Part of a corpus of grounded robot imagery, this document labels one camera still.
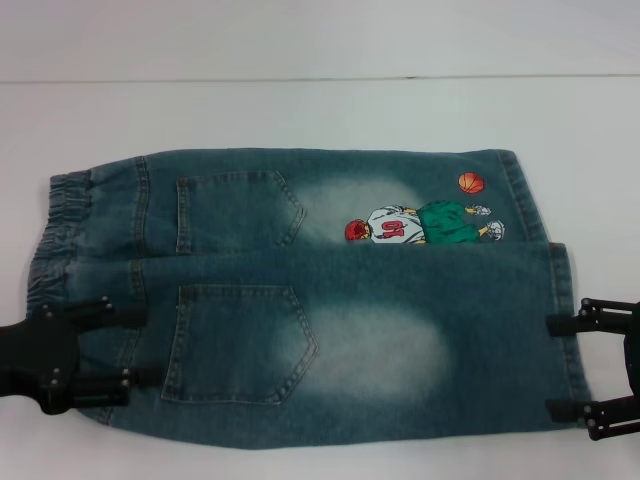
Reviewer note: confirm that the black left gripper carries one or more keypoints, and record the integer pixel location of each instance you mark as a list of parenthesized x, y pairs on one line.
[(30, 360)]

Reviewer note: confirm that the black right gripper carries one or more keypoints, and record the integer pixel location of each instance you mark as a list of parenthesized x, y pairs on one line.
[(631, 365)]

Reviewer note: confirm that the blue denim shorts with print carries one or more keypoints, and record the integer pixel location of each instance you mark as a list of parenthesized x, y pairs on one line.
[(380, 320)]

